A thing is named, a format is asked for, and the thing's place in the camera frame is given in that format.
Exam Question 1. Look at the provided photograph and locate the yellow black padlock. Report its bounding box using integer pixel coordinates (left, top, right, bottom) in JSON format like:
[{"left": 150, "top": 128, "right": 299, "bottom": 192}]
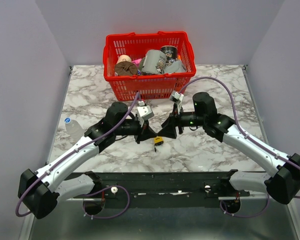
[{"left": 153, "top": 136, "right": 164, "bottom": 152}]

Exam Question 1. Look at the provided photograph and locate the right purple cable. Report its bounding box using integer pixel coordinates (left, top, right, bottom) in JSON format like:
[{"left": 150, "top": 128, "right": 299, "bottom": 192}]
[{"left": 179, "top": 76, "right": 300, "bottom": 218}]

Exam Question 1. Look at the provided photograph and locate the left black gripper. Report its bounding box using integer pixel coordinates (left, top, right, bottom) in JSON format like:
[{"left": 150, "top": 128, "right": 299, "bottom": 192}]
[{"left": 114, "top": 117, "right": 158, "bottom": 145}]

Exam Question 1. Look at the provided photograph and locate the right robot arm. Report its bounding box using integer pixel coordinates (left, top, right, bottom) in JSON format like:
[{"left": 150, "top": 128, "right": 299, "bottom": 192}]
[{"left": 158, "top": 92, "right": 300, "bottom": 205}]

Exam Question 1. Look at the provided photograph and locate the dark printed cup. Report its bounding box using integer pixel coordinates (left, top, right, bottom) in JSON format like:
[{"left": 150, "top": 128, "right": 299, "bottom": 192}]
[{"left": 160, "top": 45, "right": 178, "bottom": 65}]

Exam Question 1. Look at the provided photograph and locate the pink item in basket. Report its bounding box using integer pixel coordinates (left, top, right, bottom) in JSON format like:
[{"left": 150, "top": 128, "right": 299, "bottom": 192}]
[{"left": 131, "top": 58, "right": 143, "bottom": 67}]

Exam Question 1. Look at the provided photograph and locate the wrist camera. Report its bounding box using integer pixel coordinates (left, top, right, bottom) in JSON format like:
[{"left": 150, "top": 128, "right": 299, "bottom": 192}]
[
  {"left": 169, "top": 90, "right": 184, "bottom": 114},
  {"left": 136, "top": 100, "right": 154, "bottom": 126}
]

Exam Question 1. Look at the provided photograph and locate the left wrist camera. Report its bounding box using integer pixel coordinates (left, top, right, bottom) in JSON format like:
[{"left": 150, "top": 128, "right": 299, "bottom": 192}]
[{"left": 136, "top": 100, "right": 154, "bottom": 126}]

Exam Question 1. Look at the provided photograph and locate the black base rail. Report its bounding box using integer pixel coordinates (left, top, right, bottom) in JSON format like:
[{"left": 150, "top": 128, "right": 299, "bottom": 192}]
[{"left": 55, "top": 170, "right": 250, "bottom": 210}]

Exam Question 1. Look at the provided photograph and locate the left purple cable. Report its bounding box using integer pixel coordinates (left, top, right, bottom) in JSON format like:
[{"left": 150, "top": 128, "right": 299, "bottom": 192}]
[{"left": 14, "top": 92, "right": 141, "bottom": 218}]

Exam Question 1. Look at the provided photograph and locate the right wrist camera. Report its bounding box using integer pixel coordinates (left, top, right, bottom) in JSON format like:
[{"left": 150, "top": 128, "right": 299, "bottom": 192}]
[{"left": 169, "top": 90, "right": 184, "bottom": 114}]

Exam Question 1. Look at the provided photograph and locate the beige round ball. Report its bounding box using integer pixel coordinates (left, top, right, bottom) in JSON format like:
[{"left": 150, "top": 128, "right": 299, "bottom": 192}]
[{"left": 116, "top": 54, "right": 132, "bottom": 64}]

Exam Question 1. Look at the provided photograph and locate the purple cable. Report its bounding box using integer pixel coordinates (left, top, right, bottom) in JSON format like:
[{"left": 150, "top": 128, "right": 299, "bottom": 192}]
[
  {"left": 14, "top": 92, "right": 141, "bottom": 218},
  {"left": 179, "top": 76, "right": 300, "bottom": 218}
]

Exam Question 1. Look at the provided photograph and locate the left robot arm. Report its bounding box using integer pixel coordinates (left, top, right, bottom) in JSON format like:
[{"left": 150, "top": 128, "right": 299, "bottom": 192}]
[{"left": 17, "top": 101, "right": 157, "bottom": 219}]

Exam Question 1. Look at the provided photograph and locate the red plastic shopping basket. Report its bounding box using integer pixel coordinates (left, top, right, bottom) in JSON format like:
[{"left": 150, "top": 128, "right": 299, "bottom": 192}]
[{"left": 103, "top": 31, "right": 196, "bottom": 102}]

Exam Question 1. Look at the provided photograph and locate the clear plastic water bottle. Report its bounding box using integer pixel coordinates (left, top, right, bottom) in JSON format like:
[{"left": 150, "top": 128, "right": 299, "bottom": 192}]
[{"left": 64, "top": 117, "right": 84, "bottom": 142}]

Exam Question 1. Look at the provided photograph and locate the grey printed cloth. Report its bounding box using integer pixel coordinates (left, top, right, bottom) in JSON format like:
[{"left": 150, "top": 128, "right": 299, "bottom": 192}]
[{"left": 140, "top": 49, "right": 187, "bottom": 75}]

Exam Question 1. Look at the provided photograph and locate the brown cloth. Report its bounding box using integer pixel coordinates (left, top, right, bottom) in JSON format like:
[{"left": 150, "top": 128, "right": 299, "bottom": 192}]
[{"left": 114, "top": 61, "right": 138, "bottom": 77}]

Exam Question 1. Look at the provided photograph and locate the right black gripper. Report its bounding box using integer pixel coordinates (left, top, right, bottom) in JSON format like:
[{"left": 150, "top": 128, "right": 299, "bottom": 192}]
[{"left": 157, "top": 102, "right": 206, "bottom": 139}]

